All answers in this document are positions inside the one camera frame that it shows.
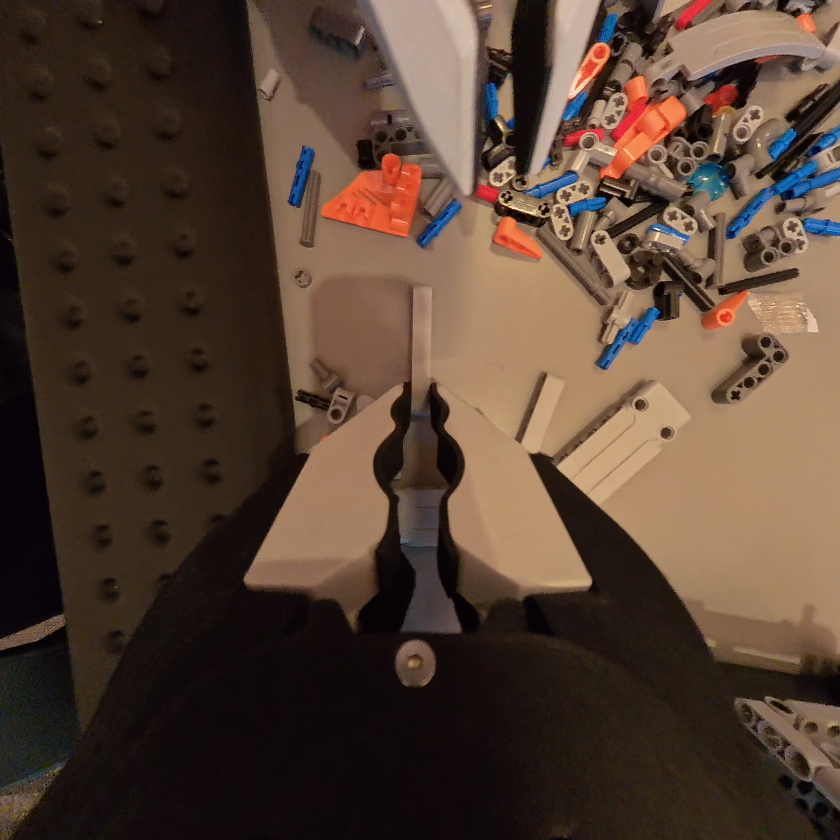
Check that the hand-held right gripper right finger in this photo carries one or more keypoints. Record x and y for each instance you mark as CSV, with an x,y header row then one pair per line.
x,y
519,525

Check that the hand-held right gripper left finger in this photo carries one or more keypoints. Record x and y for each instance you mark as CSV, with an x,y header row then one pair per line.
x,y
315,525

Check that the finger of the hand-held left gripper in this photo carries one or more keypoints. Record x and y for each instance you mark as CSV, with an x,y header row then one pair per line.
x,y
427,66
558,53

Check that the grey long bar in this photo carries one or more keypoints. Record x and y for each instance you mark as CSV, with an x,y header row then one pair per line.
x,y
421,341

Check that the short grey bar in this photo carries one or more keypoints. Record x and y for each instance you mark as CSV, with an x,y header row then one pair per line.
x,y
541,411

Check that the small black grey connector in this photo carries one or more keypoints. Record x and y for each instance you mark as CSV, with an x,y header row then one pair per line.
x,y
324,403

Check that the large orange wedge piece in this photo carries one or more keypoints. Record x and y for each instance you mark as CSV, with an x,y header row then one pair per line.
x,y
374,200

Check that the pile of small building parts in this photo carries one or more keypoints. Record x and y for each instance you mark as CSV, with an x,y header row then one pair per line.
x,y
683,171

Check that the grey axle rod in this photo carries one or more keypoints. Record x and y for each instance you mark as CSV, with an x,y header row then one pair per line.
x,y
310,210

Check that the small orange wedge piece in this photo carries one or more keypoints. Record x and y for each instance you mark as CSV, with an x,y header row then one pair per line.
x,y
515,239

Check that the black studded panel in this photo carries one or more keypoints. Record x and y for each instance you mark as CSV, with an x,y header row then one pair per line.
x,y
131,328

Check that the dark grey angled beam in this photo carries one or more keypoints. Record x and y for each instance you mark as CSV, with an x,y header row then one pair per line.
x,y
752,372

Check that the grey perforated frame piece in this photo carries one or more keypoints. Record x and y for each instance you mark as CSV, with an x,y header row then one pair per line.
x,y
794,742

